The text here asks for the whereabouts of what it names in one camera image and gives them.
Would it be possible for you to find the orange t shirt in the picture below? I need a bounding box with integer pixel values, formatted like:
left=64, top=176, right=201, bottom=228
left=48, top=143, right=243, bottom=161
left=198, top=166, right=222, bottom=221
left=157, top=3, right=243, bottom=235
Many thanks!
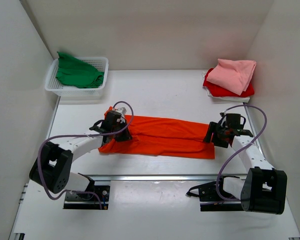
left=98, top=115, right=215, bottom=160

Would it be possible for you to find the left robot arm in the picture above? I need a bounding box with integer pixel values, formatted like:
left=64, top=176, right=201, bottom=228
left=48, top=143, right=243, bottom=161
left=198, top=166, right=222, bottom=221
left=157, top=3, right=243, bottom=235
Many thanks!
left=29, top=107, right=132, bottom=194

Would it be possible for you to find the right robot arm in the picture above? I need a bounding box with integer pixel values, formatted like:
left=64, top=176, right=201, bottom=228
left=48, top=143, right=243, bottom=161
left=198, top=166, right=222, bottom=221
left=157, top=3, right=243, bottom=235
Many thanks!
left=203, top=112, right=288, bottom=215

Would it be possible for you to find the white folded t shirt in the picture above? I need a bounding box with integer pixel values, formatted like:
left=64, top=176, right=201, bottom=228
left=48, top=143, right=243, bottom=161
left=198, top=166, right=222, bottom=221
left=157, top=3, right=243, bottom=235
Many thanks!
left=206, top=89, right=250, bottom=103

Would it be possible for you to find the red folded t shirt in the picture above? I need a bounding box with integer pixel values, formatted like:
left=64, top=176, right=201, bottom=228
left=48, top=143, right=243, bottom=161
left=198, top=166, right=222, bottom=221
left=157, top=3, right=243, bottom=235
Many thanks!
left=203, top=68, right=255, bottom=98

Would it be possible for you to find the pink folded t shirt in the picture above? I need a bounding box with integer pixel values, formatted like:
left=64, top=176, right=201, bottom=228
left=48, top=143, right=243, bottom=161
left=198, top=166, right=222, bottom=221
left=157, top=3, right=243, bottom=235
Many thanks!
left=207, top=58, right=257, bottom=95

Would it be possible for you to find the white plastic basket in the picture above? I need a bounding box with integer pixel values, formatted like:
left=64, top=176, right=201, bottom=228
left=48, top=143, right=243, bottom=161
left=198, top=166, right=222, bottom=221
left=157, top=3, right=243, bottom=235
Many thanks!
left=44, top=52, right=109, bottom=98

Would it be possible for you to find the green t shirt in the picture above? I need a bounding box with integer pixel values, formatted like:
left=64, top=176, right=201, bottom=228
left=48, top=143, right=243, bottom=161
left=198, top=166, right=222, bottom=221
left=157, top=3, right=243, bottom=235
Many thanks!
left=56, top=52, right=105, bottom=89

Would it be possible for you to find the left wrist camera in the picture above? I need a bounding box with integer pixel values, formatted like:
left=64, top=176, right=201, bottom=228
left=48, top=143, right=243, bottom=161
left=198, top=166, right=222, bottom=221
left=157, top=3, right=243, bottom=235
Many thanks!
left=114, top=107, right=127, bottom=117

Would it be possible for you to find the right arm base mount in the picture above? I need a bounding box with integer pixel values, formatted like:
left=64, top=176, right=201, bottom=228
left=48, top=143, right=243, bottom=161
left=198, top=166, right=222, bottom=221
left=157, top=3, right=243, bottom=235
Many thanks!
left=185, top=181, right=244, bottom=212

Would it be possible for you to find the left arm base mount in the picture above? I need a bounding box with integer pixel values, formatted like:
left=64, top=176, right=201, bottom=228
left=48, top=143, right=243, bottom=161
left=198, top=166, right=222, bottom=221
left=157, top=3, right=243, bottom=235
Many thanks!
left=63, top=173, right=111, bottom=211

